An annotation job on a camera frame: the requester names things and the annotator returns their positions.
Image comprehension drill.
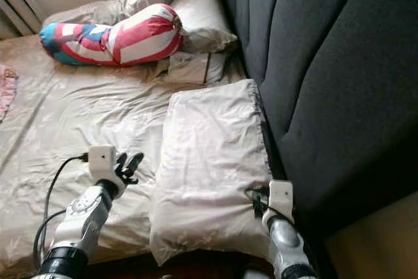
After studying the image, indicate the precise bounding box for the large grey floral pillow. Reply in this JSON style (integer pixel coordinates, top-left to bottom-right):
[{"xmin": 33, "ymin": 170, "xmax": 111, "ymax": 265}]
[{"xmin": 149, "ymin": 78, "xmax": 285, "ymax": 267}]

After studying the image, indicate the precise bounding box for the pink cartoon blanket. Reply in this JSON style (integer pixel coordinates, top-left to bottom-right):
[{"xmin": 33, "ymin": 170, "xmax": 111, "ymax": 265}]
[{"xmin": 0, "ymin": 63, "xmax": 19, "ymax": 122}]

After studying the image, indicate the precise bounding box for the bed with grey floral sheet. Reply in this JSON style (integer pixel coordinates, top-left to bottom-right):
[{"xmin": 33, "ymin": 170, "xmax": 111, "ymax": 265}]
[{"xmin": 0, "ymin": 27, "xmax": 288, "ymax": 279}]

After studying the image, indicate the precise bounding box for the folded grey floral cloth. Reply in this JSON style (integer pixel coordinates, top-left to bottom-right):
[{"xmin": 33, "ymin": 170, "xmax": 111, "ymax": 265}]
[{"xmin": 160, "ymin": 50, "xmax": 229, "ymax": 86}]

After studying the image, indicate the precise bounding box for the red white blue bolster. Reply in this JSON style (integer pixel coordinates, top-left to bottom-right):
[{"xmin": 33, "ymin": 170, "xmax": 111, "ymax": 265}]
[{"xmin": 39, "ymin": 3, "xmax": 184, "ymax": 67}]

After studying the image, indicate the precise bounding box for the dark grey padded headboard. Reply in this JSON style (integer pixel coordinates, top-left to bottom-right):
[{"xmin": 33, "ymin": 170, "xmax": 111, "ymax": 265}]
[{"xmin": 219, "ymin": 0, "xmax": 418, "ymax": 240}]

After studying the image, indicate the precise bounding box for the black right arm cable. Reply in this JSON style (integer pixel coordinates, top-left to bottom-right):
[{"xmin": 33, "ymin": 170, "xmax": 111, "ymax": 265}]
[{"xmin": 245, "ymin": 186, "xmax": 321, "ymax": 279}]

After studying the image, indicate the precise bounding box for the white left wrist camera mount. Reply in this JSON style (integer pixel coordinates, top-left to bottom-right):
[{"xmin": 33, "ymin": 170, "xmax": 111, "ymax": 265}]
[{"xmin": 88, "ymin": 145, "xmax": 118, "ymax": 182}]

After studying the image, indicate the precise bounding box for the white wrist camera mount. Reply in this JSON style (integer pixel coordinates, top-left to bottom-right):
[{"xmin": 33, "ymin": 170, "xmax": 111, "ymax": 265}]
[
  {"xmin": 88, "ymin": 145, "xmax": 118, "ymax": 182},
  {"xmin": 268, "ymin": 180, "xmax": 295, "ymax": 220}
]

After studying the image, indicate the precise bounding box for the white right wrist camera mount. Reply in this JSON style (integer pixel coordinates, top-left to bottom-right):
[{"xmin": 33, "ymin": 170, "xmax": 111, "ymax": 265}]
[{"xmin": 268, "ymin": 180, "xmax": 295, "ymax": 220}]

